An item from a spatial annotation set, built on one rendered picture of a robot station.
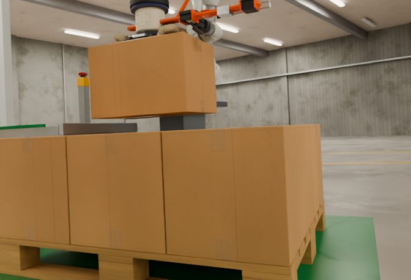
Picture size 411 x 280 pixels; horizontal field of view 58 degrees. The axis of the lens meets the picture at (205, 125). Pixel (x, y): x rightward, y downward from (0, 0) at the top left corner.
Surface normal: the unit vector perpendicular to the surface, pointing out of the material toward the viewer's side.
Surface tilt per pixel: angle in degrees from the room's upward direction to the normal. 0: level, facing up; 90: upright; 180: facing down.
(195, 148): 90
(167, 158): 90
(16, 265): 90
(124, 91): 90
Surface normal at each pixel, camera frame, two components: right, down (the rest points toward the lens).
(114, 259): -0.39, 0.01
